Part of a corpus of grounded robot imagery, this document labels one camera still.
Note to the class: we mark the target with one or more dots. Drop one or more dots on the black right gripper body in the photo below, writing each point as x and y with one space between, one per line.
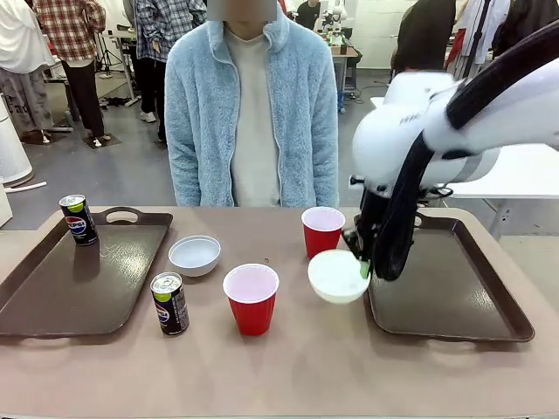
366 227

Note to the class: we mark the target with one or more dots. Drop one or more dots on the white bowl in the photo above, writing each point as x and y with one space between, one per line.
336 279
194 255

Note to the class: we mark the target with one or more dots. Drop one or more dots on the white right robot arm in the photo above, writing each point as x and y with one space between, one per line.
480 126

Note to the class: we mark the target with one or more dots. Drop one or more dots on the red plastic cup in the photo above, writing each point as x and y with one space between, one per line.
252 301
322 233

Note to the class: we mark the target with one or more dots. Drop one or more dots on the brown plastic tray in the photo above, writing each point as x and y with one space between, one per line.
83 275
445 279

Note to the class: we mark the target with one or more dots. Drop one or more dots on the person in blue fleece jacket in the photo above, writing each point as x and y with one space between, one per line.
251 109

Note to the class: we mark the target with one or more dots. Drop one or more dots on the black Pepsi can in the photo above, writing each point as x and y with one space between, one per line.
78 220
170 305

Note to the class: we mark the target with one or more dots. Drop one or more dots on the person in black jacket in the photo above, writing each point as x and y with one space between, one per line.
425 37

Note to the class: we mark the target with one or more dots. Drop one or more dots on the person in blue plaid shirt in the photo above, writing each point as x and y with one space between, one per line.
161 43

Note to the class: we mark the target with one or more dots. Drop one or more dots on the person in red plaid shirt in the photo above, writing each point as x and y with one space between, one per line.
74 52

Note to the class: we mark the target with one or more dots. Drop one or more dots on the white cylindrical appliance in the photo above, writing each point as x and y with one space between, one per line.
11 144

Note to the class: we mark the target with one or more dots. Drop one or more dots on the person in white shirt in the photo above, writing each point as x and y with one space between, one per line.
19 65

